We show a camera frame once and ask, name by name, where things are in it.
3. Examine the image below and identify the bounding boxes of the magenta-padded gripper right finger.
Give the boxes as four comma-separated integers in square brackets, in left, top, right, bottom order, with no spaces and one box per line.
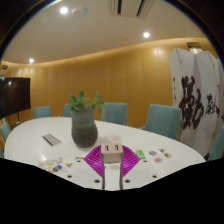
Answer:
[119,145,161,191]

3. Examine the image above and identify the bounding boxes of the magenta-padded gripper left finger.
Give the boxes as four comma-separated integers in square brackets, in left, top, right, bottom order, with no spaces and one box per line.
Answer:
[63,144,106,191]

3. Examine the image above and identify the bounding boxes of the small pink charger block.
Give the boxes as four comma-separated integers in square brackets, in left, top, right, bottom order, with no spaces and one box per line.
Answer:
[100,142,124,165]

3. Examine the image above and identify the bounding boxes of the small green packet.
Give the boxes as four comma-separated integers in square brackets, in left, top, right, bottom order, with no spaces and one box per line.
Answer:
[135,149,146,160]

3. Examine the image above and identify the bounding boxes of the green plant in grey pot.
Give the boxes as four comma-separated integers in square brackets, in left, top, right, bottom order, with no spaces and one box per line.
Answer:
[67,91,106,149]

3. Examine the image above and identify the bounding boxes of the group of teal chairs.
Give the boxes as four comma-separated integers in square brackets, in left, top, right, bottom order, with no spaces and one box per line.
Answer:
[0,102,224,161]

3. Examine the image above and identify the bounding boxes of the white calligraphy folding screen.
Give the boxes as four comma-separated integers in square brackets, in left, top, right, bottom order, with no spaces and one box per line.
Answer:
[167,47,224,158]

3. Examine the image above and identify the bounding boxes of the ceiling air vent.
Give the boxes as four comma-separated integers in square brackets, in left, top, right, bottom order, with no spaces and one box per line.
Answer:
[108,0,158,18]

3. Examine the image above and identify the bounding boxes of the group of ceiling spotlights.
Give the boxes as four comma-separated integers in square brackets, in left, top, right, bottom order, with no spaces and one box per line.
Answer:
[28,6,151,65]

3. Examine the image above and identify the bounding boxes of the black wall television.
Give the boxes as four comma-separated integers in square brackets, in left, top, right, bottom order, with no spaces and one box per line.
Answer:
[0,77,32,120]

